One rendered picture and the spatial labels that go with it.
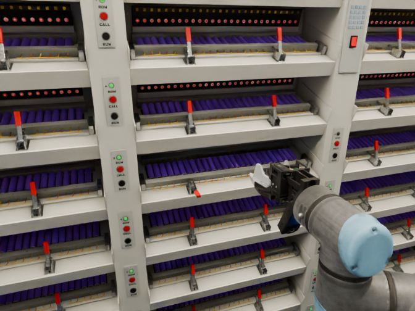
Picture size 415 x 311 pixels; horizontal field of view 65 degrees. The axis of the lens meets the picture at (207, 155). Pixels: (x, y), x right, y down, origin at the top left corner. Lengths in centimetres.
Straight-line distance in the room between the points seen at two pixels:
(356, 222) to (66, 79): 69
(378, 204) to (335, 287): 88
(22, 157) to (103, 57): 32
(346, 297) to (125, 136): 62
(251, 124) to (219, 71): 20
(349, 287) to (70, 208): 72
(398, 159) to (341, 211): 86
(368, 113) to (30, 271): 118
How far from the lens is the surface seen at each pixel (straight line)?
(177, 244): 110
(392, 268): 179
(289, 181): 71
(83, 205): 99
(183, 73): 87
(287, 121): 106
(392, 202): 152
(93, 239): 110
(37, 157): 91
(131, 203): 96
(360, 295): 65
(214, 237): 112
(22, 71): 86
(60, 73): 85
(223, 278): 126
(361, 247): 56
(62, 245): 111
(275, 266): 133
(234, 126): 97
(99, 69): 84
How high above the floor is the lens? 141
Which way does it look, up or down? 22 degrees down
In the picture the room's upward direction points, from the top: straight up
